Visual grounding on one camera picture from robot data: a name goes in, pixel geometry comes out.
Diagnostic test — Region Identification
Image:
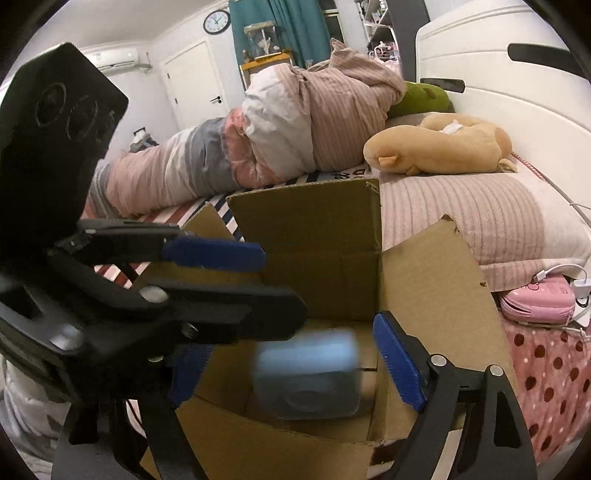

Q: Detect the yellow wooden shelf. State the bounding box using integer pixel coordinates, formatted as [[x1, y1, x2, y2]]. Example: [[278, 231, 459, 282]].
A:
[[239, 51, 294, 89]]

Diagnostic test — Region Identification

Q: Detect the white door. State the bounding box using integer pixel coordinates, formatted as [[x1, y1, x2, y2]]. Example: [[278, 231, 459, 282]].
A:
[[162, 41, 228, 129]]

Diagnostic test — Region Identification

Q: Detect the white charging cable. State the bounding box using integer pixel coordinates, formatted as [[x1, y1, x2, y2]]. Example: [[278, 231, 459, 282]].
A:
[[533, 263, 591, 342]]

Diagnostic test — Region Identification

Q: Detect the white storage shelf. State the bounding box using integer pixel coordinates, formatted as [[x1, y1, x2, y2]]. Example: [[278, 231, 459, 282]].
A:
[[356, 0, 402, 65]]

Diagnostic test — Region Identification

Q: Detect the pink handheld device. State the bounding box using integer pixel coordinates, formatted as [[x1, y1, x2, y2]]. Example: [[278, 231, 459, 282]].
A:
[[500, 275, 575, 325]]

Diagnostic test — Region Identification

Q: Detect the white bed headboard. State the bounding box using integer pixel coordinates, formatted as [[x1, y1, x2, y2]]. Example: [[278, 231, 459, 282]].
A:
[[416, 1, 590, 216]]

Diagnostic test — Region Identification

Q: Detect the pink striped pillow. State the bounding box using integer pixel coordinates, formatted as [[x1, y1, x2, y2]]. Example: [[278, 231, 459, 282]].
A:
[[377, 166, 590, 292]]

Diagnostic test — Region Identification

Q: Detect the round wall clock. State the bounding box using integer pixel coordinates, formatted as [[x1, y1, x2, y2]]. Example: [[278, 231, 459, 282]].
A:
[[204, 9, 230, 35]]

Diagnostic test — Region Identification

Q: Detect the tan plush dog toy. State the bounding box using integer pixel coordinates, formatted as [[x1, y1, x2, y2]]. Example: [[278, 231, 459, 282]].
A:
[[363, 113, 517, 176]]

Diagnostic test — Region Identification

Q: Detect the striped plush blanket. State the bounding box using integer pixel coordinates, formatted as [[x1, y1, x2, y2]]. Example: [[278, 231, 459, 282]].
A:
[[94, 166, 372, 288]]

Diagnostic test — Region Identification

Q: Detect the brown cardboard box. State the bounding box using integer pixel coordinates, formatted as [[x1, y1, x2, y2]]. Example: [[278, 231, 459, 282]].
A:
[[138, 178, 521, 480]]

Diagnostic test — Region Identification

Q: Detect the white air conditioner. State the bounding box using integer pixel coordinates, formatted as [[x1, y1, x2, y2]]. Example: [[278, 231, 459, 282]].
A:
[[86, 48, 152, 76]]

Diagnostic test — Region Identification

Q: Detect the green plush toy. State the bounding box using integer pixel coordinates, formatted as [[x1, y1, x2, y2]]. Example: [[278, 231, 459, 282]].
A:
[[388, 82, 453, 119]]

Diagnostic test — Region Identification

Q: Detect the rolled pink grey quilt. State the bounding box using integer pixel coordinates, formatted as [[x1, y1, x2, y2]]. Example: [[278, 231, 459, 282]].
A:
[[84, 40, 407, 218]]

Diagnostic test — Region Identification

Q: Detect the polka dot bed sheet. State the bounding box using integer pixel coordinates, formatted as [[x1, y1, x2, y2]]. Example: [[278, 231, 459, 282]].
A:
[[502, 319, 590, 464]]

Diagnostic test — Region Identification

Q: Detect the light blue square case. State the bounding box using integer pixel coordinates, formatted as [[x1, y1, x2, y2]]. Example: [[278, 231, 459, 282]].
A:
[[252, 329, 361, 421]]

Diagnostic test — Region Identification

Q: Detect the teal curtain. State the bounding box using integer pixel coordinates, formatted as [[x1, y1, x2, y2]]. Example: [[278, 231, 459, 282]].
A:
[[228, 0, 332, 68]]

